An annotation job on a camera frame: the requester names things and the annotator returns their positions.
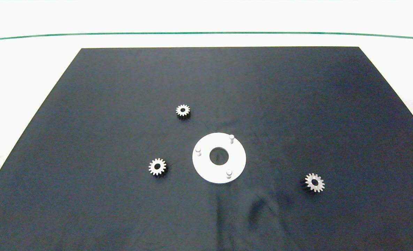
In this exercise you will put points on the small steel planetary gear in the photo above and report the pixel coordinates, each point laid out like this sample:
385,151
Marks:
319,183
161,168
186,111

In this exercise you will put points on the round white plate with pins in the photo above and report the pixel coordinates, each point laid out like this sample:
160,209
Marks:
206,170

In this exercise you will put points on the dark table mat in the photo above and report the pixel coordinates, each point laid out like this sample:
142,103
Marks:
88,139

